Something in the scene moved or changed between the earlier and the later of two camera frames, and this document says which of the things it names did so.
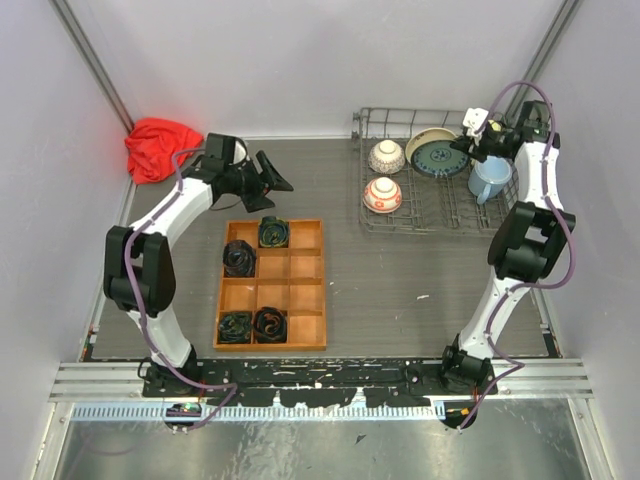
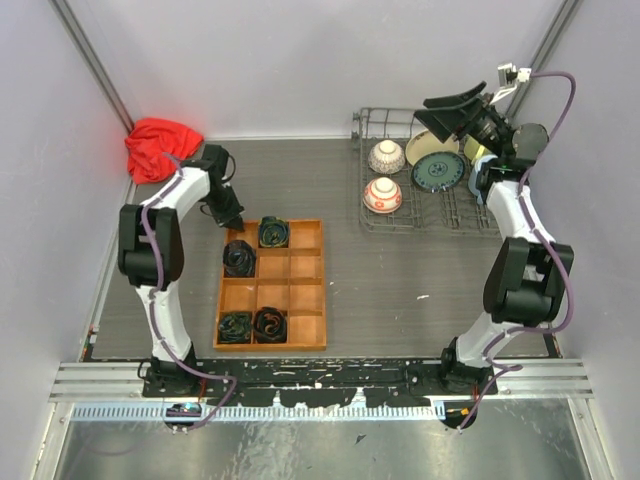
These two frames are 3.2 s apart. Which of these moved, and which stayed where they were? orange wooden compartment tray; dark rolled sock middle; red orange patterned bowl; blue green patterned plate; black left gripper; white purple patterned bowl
Moved: black left gripper; blue green patterned plate
Stayed: white purple patterned bowl; dark rolled sock middle; orange wooden compartment tray; red orange patterned bowl
